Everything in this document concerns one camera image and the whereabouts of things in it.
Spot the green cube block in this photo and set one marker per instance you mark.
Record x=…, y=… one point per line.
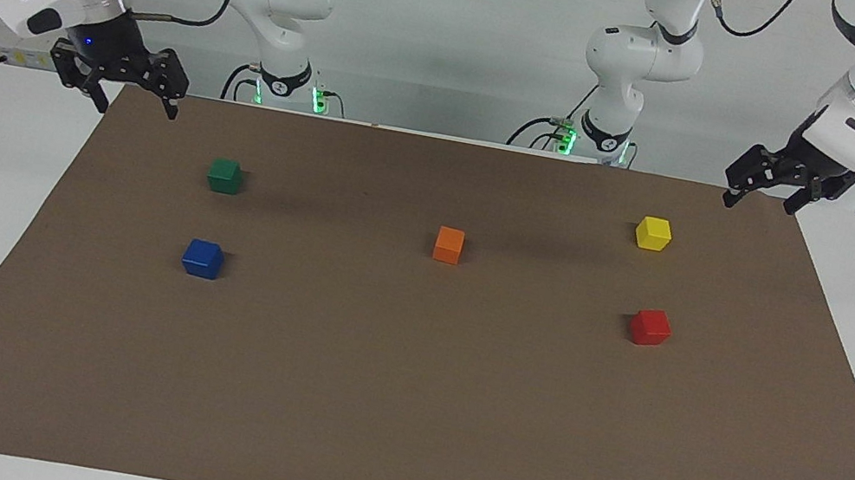
x=225, y=176

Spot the red cube block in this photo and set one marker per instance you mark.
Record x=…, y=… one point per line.
x=651, y=328

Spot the orange cube block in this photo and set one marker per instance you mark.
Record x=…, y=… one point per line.
x=448, y=245

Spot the yellow cube block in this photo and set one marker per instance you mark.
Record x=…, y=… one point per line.
x=654, y=234

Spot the blue cube block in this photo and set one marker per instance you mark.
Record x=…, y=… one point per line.
x=202, y=259

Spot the brown table mat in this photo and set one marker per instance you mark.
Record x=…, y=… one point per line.
x=399, y=402

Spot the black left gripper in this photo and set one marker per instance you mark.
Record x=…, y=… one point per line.
x=815, y=159

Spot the white box yellow labels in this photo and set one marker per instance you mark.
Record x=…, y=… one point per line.
x=20, y=58

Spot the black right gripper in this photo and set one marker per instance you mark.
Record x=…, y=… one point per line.
x=105, y=47

